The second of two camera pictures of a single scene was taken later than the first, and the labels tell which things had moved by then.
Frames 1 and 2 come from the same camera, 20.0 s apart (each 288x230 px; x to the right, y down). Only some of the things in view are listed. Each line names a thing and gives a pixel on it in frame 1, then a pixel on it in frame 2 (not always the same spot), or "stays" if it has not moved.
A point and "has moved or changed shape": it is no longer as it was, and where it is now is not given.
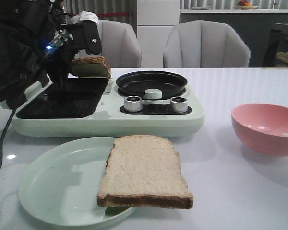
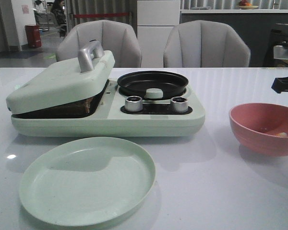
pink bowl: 267,129 stays
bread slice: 145,171 to 78,109
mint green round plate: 59,183 stays
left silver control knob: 133,104 stays
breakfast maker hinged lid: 31,92 has moved or changed shape
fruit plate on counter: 245,5 stays
